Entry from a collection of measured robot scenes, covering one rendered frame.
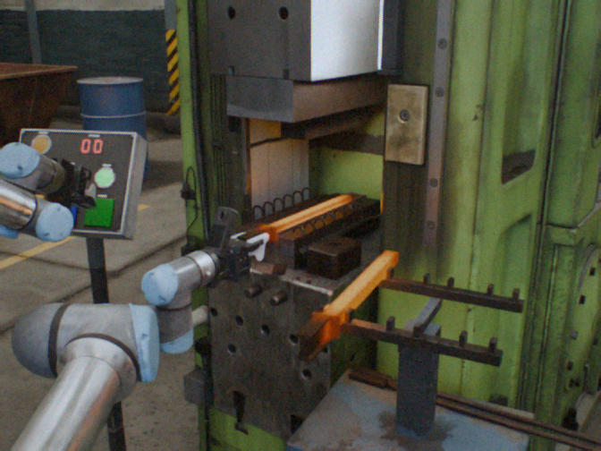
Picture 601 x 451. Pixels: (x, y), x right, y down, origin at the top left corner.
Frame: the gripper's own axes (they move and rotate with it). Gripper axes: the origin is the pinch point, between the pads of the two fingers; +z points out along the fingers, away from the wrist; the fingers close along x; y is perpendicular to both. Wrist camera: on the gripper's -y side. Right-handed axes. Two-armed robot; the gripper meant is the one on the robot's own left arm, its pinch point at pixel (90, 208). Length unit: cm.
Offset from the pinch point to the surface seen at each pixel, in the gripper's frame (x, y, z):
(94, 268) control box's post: 9.2, -12.4, 24.7
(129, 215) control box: -7.0, 0.3, 7.9
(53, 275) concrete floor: 131, 3, 212
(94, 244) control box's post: 8.4, -6.1, 21.0
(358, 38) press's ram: -66, 42, -10
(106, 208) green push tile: -2.2, 1.2, 4.5
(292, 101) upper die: -53, 23, -17
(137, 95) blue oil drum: 173, 185, 374
